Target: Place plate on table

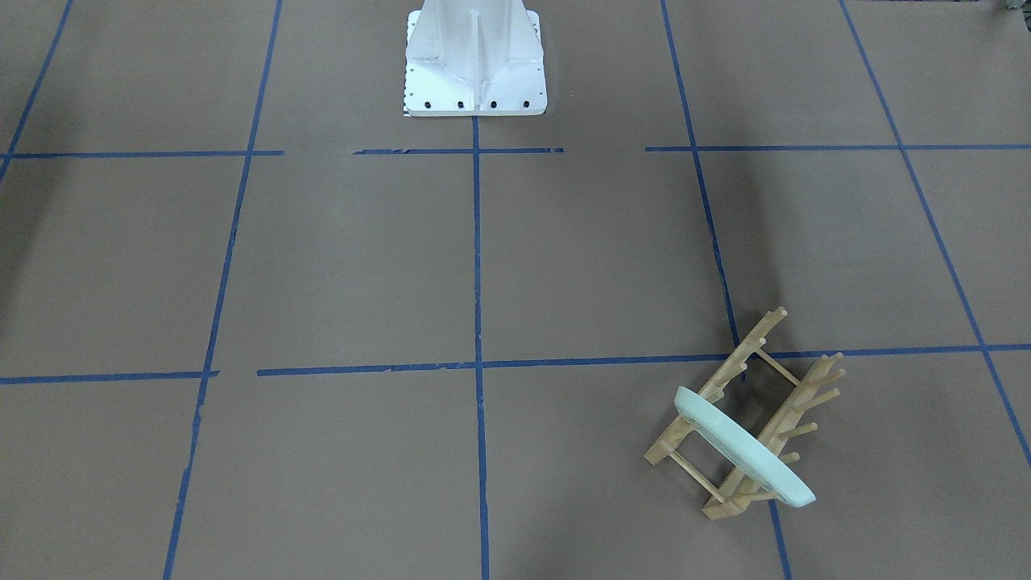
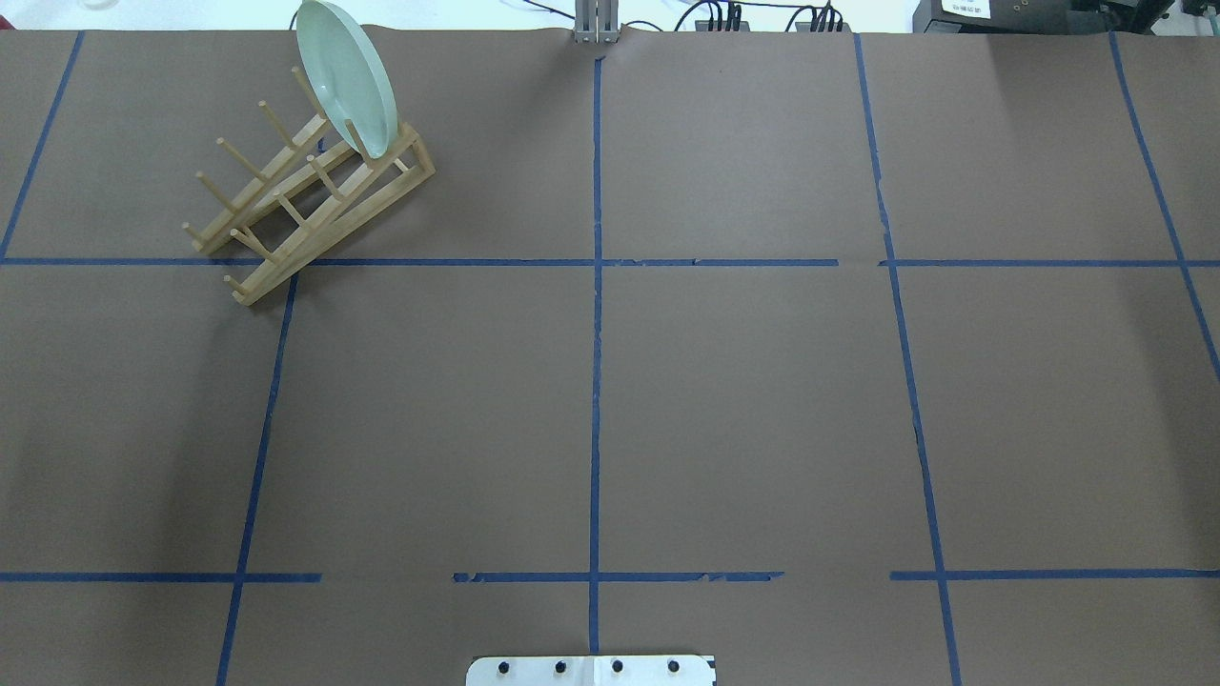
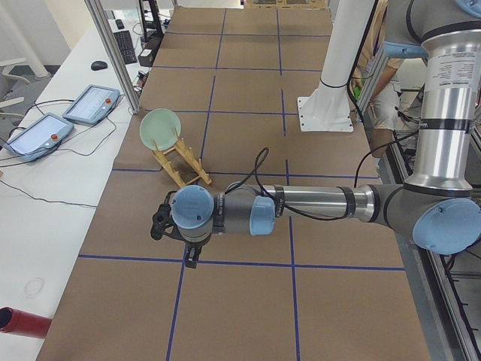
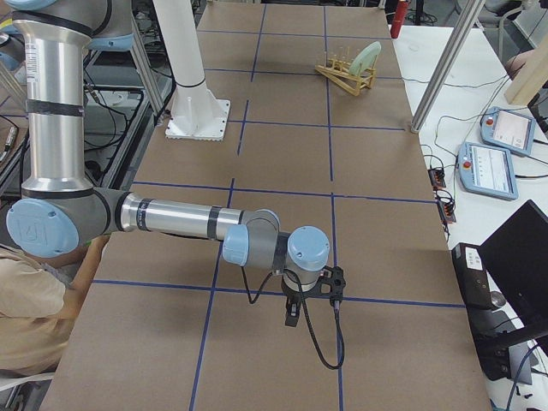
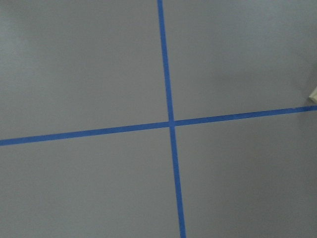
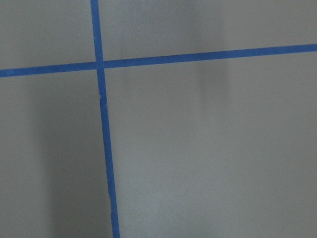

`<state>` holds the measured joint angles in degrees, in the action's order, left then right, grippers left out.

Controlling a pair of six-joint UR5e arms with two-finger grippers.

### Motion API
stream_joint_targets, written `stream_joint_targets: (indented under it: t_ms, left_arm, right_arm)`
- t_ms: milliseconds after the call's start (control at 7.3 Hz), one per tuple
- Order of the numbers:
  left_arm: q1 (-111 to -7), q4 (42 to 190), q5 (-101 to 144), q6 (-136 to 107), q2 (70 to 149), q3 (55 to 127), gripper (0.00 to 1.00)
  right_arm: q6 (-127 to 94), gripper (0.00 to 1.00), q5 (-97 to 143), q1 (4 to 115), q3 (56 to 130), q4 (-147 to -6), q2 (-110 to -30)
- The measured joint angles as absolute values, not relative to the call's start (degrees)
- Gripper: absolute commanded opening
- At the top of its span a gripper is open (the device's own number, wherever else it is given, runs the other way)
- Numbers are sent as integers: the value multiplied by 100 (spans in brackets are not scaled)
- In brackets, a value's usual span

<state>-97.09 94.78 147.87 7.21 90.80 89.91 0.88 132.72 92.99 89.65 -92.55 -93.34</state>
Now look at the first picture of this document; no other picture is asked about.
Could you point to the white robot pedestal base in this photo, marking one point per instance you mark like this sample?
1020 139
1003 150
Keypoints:
474 58

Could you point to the light green plate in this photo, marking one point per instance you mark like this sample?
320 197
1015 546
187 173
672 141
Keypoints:
742 449

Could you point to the wooden dish rack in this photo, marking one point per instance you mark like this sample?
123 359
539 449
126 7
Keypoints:
765 398

